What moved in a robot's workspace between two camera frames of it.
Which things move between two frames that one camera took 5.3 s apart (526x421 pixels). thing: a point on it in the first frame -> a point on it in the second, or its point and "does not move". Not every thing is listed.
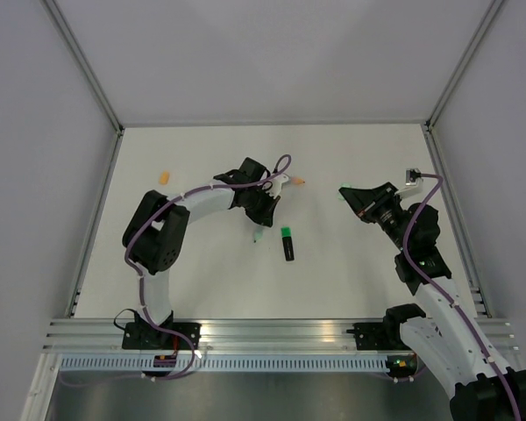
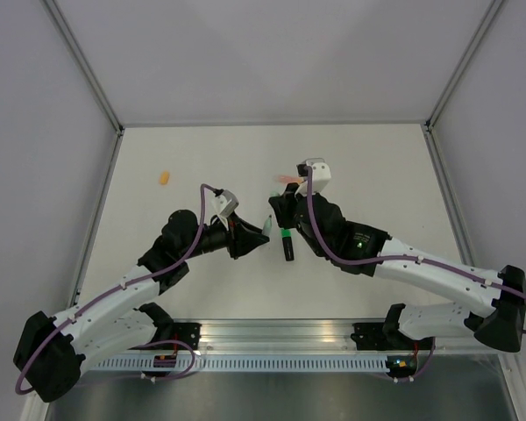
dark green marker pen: [288, 249] does not move
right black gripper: [366, 202] -> [284, 203]
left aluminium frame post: [84, 65] does not move
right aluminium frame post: [463, 63] does not move
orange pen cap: [164, 177] does not move
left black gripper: [266, 216] -> [244, 238]
